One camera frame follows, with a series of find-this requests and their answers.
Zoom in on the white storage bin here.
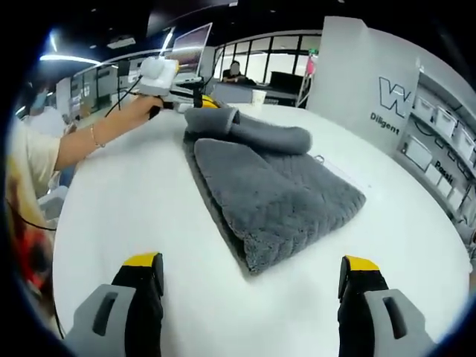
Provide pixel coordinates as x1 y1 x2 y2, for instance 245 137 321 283
454 121 476 159
414 95 437 118
434 105 458 137

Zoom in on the large display screen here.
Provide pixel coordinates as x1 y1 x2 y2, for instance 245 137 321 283
171 22 214 81

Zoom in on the grey towel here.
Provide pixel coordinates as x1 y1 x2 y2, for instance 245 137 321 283
181 106 368 277

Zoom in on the person's printed cream shirt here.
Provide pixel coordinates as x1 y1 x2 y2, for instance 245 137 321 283
4 122 63 298

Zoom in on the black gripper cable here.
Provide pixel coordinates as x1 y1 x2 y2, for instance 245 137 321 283
104 73 145 118

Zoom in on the black monitor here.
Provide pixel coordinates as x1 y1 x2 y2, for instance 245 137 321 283
268 70 305 91

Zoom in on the person's left hand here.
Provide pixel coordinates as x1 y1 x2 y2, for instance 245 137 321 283
135 93 165 120

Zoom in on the black body cable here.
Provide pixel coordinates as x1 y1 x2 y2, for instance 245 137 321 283
4 196 57 232

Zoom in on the grey metal shelf rack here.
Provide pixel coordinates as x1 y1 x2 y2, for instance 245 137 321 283
393 65 476 231

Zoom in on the thin wrist bracelet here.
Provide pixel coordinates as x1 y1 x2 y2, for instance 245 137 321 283
89 123 107 149

